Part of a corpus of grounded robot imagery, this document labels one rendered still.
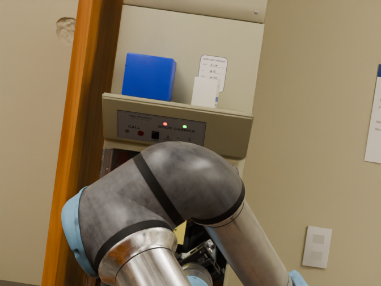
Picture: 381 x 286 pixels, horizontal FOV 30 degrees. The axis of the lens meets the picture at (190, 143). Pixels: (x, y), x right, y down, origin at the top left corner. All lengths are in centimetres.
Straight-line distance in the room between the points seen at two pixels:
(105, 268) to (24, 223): 119
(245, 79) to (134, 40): 26
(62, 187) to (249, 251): 57
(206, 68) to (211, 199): 65
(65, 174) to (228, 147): 36
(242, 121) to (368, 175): 67
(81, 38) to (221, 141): 37
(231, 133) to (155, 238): 62
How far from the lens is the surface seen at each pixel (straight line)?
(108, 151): 160
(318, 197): 206
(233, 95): 159
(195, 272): 130
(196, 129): 152
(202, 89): 151
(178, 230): 161
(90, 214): 96
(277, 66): 204
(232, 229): 106
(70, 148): 154
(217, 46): 160
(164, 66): 149
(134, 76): 150
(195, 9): 161
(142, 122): 153
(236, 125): 150
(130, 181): 96
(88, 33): 154
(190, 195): 96
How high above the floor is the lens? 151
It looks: 3 degrees down
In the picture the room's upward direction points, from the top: 8 degrees clockwise
